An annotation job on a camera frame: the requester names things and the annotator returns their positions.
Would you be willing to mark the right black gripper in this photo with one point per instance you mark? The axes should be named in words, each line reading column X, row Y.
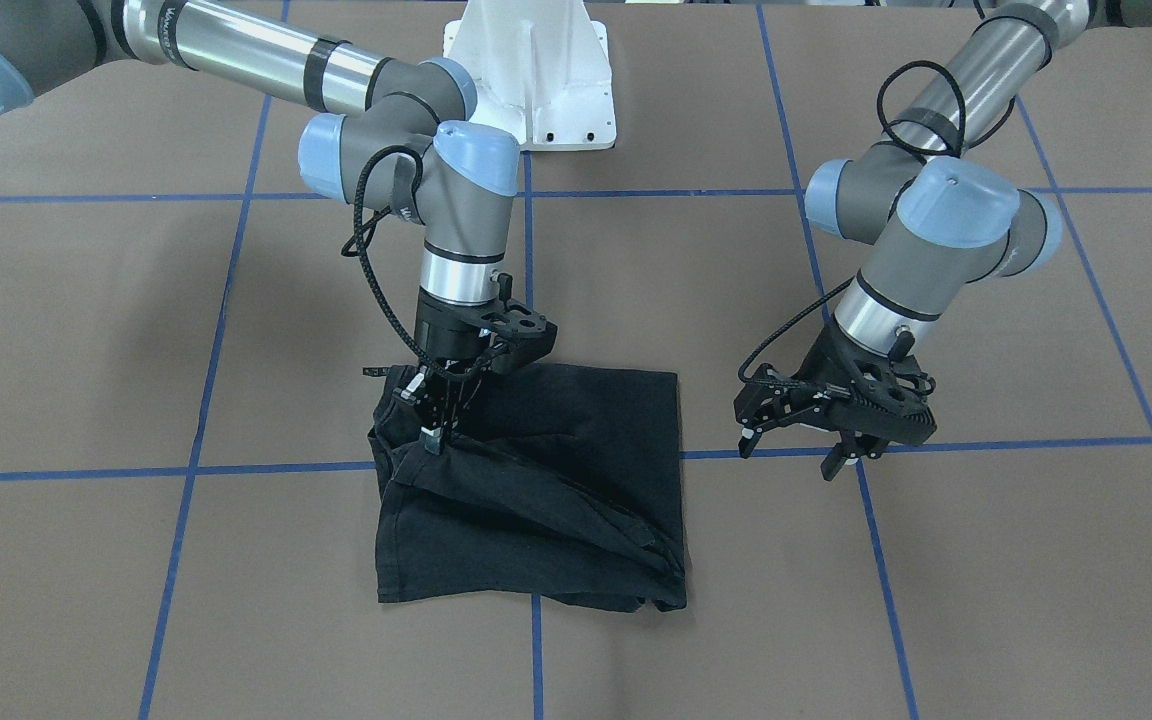
column 439, row 329

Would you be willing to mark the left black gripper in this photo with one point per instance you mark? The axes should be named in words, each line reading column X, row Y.
column 822, row 362

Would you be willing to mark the black graphic t-shirt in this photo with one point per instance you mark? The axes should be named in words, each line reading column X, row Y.
column 560, row 480

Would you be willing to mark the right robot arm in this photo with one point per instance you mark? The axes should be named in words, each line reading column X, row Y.
column 431, row 192

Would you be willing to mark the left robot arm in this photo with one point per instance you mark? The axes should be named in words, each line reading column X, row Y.
column 934, row 221

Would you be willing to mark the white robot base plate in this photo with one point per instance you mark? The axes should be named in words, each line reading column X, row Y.
column 541, row 70

